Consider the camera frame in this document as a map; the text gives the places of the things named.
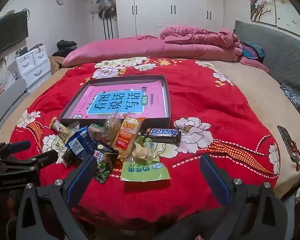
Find brown chocolate bar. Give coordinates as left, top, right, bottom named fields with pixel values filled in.
left=145, top=127, right=182, bottom=145

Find white drawer cabinet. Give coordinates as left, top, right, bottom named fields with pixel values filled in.
left=15, top=46, right=50, bottom=85

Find hanging bags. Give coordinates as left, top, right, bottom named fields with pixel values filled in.
left=90, top=0, right=117, bottom=19

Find orange bread packet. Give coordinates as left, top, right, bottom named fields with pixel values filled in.
left=112, top=114, right=147, bottom=165

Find shallow grey cardboard tray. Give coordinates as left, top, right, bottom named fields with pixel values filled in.
left=59, top=75, right=171, bottom=130

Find clear yellow pastry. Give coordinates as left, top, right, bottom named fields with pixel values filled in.
left=132, top=135, right=163, bottom=161

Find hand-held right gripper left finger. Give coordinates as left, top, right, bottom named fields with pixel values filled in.
left=16, top=155, right=98, bottom=240

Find brown wicker basket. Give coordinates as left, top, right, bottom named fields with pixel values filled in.
left=49, top=56, right=65, bottom=75

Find red floral blanket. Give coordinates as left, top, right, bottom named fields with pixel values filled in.
left=9, top=57, right=282, bottom=228

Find black wall television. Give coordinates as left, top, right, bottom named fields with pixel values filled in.
left=0, top=10, right=29, bottom=58

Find yellow cartoon snack packet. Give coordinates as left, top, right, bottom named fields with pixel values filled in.
left=49, top=117, right=80, bottom=140

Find red bead bracelet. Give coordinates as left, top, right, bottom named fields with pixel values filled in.
left=289, top=141, right=300, bottom=172

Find black and white patterned pillow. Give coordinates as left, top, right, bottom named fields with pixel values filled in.
left=280, top=84, right=300, bottom=122

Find pink quilt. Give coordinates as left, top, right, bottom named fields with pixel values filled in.
left=62, top=25, right=270, bottom=73

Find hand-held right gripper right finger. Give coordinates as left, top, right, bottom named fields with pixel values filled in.
left=199, top=154, right=288, bottom=240

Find black bag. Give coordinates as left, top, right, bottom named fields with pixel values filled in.
left=52, top=39, right=78, bottom=57

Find pink and blue book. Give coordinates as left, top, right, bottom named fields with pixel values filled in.
left=72, top=81, right=169, bottom=119

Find grey padded headboard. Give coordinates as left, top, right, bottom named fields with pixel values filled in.
left=234, top=20, right=300, bottom=98

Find green candy packet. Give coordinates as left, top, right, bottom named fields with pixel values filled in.
left=120, top=157, right=171, bottom=182

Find black green-pea snack packet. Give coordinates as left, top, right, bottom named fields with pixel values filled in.
left=94, top=142, right=119, bottom=184

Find black remote control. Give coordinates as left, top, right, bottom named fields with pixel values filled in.
left=277, top=125, right=299, bottom=163

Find white wardrobe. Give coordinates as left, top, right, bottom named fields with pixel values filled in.
left=75, top=0, right=225, bottom=40

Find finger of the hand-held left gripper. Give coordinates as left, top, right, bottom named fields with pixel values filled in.
left=27, top=150, right=59, bottom=167
left=4, top=140, right=32, bottom=154

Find blue biscuit packet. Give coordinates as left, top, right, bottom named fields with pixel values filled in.
left=65, top=126, right=100, bottom=160

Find clear rice cracker packet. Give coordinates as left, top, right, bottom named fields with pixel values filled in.
left=88, top=111, right=122, bottom=145

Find floral wall painting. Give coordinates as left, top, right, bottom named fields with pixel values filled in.
left=247, top=0, right=300, bottom=30

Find purple and teal cloth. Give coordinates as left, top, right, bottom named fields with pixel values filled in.
left=240, top=41, right=265, bottom=60

